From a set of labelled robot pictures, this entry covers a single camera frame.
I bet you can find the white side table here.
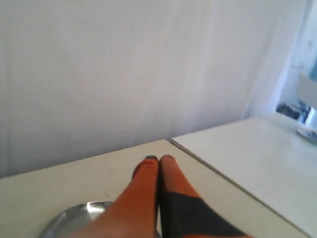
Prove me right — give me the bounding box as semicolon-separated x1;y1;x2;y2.
172;113;317;238

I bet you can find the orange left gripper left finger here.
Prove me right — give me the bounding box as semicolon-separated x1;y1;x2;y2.
69;156;159;238

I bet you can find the round stainless steel plate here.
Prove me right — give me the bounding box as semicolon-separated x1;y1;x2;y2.
38;201;113;238

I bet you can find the white backdrop cloth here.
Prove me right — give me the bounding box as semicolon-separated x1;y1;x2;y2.
0;0;308;176

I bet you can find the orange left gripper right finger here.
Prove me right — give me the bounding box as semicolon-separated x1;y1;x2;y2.
159;155;248;238

